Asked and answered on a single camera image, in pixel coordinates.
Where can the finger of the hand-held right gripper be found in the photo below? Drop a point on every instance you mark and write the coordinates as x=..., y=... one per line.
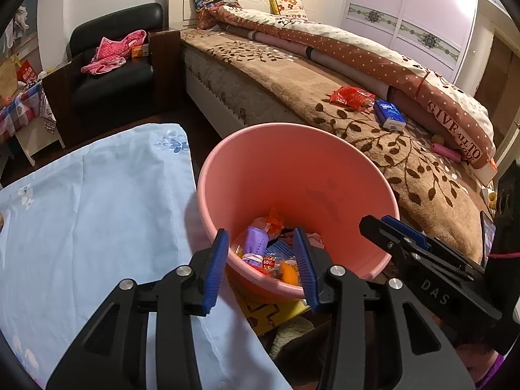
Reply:
x=406, y=231
x=386, y=239

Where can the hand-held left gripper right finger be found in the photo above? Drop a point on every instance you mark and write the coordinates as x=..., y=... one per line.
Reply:
x=304, y=268

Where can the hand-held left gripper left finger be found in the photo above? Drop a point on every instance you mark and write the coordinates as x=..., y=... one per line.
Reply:
x=215, y=272

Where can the blue foam net sleeve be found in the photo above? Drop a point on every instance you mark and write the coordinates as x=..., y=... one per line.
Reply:
x=280, y=248

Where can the clear wrapper with red print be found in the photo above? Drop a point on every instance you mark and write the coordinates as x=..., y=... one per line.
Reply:
x=270, y=261

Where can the purple plastic bag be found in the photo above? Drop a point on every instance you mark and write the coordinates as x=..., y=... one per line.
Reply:
x=256, y=243

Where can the pink plastic bucket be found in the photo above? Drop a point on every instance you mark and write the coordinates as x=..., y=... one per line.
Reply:
x=276, y=170

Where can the person's right forearm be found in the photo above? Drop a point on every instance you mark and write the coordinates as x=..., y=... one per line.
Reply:
x=493, y=371

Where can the yellow patterned box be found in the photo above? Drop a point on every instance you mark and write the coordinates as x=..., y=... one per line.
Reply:
x=264, y=313

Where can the beige cloth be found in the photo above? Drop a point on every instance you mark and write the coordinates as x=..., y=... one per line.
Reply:
x=292, y=329

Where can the black smartphone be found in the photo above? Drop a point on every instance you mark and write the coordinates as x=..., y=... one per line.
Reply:
x=487, y=235

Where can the pink cylindrical tube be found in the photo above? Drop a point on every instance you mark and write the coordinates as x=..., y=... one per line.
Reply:
x=447, y=152

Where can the small yellow ball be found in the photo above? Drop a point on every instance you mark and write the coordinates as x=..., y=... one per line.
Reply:
x=437, y=138

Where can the blue tissue pack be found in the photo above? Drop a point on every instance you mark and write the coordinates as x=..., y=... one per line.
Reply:
x=389, y=115

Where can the light blue floral tablecloth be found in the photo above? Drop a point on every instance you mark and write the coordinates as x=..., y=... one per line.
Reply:
x=101, y=211

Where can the red snack packet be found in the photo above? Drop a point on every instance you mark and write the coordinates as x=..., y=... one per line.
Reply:
x=351, y=97

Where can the polka dot quilt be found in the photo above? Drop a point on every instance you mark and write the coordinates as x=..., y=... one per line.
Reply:
x=357, y=57

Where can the wooden door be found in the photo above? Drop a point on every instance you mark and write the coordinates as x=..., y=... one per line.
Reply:
x=491, y=69

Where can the brown leaf pattern blanket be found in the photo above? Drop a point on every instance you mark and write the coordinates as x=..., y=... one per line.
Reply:
x=292, y=81

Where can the cream bed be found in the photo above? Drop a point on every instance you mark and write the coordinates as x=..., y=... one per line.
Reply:
x=219, y=85

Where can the black leather armchair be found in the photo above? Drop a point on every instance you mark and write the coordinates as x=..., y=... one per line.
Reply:
x=118, y=85

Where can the white side table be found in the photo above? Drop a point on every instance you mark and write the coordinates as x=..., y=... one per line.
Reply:
x=40, y=142

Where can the small orange box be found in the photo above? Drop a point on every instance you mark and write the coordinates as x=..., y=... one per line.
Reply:
x=139, y=50

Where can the pink dotted clothing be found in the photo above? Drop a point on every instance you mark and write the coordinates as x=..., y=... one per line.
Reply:
x=109, y=55

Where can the yellow floral pillow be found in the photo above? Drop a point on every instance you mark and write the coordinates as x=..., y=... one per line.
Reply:
x=288, y=8

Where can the cartoon print pillow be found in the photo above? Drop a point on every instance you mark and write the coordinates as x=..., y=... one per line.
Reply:
x=215, y=0

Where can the red gift bag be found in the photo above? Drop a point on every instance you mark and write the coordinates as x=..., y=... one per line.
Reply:
x=26, y=72

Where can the brown paper bag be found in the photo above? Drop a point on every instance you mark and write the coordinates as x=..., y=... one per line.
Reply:
x=8, y=77

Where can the coat rack with clothes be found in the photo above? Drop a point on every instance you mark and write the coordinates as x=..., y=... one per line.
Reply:
x=19, y=22

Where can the curved window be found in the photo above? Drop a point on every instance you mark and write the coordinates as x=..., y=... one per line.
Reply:
x=28, y=4

